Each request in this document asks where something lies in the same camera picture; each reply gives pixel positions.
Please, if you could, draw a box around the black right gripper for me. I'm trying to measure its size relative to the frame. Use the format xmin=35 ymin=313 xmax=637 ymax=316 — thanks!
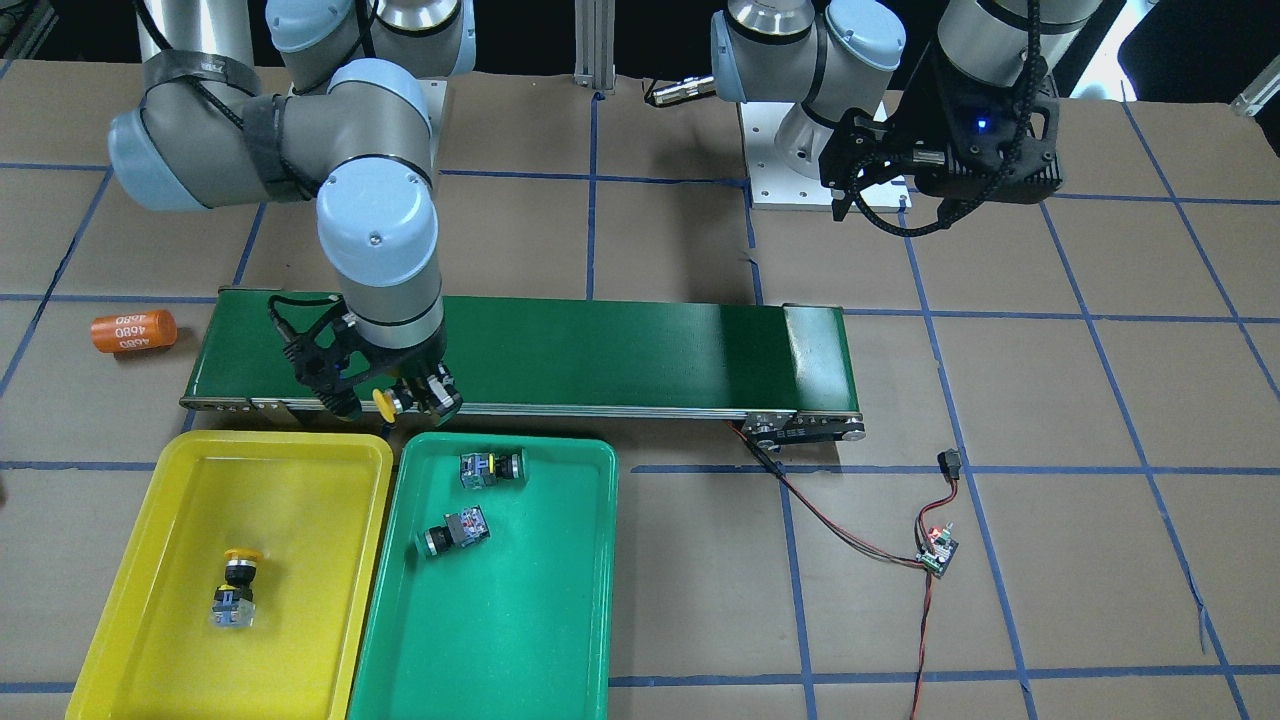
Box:
xmin=376 ymin=331 xmax=463 ymax=418

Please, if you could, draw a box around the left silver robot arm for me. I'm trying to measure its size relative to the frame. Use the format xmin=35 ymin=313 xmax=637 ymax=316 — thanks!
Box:
xmin=645 ymin=1 xmax=1098 ymax=219

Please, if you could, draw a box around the green push button switch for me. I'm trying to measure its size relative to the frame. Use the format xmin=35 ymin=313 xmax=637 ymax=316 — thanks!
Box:
xmin=413 ymin=505 xmax=492 ymax=557

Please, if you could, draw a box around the yellow push button switch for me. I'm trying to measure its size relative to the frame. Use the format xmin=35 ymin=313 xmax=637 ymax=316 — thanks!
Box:
xmin=210 ymin=547 xmax=264 ymax=628

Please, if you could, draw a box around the orange cylinder labelled 4680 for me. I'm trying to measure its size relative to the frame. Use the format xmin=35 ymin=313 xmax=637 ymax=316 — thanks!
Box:
xmin=90 ymin=309 xmax=179 ymax=355

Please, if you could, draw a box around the black wrist camera mount, right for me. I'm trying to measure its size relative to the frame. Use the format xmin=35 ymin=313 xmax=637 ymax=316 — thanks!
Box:
xmin=268 ymin=293 xmax=372 ymax=421

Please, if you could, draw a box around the yellow push button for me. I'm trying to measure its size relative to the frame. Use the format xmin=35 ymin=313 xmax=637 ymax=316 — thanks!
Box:
xmin=370 ymin=384 xmax=434 ymax=424

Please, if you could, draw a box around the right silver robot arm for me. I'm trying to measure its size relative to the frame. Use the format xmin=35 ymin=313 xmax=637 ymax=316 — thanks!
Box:
xmin=108 ymin=1 xmax=477 ymax=421

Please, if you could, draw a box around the push button contact block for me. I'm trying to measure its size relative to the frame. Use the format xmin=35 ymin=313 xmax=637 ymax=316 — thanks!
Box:
xmin=460 ymin=451 xmax=529 ymax=489

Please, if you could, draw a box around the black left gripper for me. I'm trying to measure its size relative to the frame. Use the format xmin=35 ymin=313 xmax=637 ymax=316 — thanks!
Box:
xmin=900 ymin=41 xmax=1062 ymax=206

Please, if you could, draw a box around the motor speed controller board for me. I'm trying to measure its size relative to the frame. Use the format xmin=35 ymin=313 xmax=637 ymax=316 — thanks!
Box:
xmin=916 ymin=523 xmax=959 ymax=578

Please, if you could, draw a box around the black inline rocker switch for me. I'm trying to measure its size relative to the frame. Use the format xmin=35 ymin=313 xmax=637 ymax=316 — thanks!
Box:
xmin=937 ymin=448 xmax=963 ymax=483

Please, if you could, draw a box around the black wrist camera mount, left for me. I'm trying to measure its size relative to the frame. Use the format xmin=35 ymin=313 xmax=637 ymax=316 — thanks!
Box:
xmin=819 ymin=108 xmax=946 ymax=222

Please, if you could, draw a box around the black wrist camera mount, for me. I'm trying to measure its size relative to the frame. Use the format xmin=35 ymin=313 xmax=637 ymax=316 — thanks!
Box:
xmin=268 ymin=293 xmax=372 ymax=421
xmin=819 ymin=108 xmax=946 ymax=222

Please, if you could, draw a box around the green plastic tray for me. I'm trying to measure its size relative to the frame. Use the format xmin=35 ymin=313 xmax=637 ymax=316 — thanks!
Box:
xmin=348 ymin=432 xmax=618 ymax=719

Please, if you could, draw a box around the green conveyor belt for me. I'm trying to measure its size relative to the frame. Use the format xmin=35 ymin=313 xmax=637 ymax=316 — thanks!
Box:
xmin=180 ymin=288 xmax=865 ymax=448

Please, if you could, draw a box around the aluminium frame post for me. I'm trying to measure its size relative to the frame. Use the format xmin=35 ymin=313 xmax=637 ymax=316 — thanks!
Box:
xmin=573 ymin=0 xmax=616 ymax=94

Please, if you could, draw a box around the yellow plastic tray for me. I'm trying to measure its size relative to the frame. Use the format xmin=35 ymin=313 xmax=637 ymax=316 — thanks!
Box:
xmin=67 ymin=430 xmax=393 ymax=719

